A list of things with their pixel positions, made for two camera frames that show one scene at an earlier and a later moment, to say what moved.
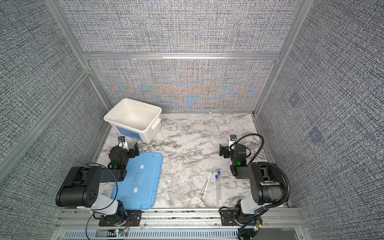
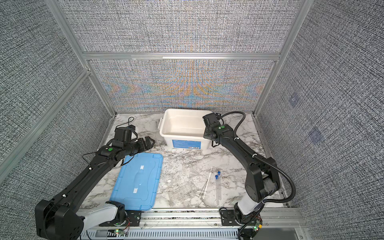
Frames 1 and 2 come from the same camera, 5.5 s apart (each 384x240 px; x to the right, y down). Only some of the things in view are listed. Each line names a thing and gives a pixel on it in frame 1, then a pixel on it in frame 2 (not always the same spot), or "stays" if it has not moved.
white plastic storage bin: [136, 119] to [184, 129]
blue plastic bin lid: [140, 190] stays
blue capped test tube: [216, 179] stays
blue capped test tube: [219, 181] stays
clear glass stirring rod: [207, 184] stays
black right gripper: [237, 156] to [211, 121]
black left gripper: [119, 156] to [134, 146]
